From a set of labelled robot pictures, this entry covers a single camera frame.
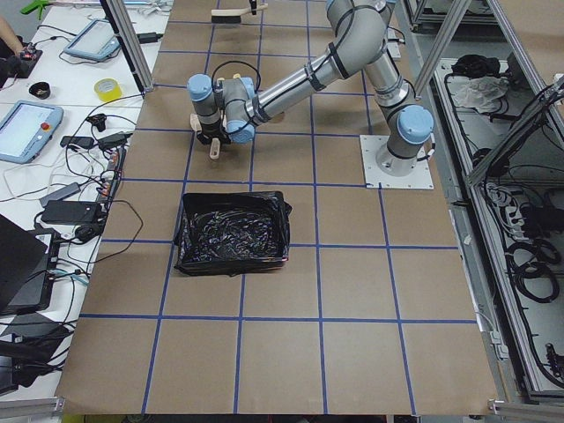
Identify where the blue teach pendant far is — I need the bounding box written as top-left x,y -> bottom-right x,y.
63,19 -> 120,62

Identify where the blue teach pendant near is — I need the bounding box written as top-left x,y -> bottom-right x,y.
1,100 -> 64,164

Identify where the black laptop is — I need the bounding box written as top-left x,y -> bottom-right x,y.
1,217 -> 61,316

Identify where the beige hand brush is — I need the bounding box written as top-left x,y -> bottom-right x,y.
211,2 -> 269,24

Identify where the pink bin with black bag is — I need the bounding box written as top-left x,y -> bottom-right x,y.
174,191 -> 293,276

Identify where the blue teach pendant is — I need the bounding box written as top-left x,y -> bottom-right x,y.
1,100 -> 64,164
63,19 -> 120,62

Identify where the yellow tape roll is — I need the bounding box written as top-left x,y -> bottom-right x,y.
93,78 -> 122,103

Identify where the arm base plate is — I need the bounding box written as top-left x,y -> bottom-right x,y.
360,135 -> 434,190

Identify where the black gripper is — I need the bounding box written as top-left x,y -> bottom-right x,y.
196,124 -> 231,145

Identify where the aluminium frame post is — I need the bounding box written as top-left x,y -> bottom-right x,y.
100,0 -> 153,96

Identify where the black power adapter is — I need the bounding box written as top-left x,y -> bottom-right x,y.
41,200 -> 102,225

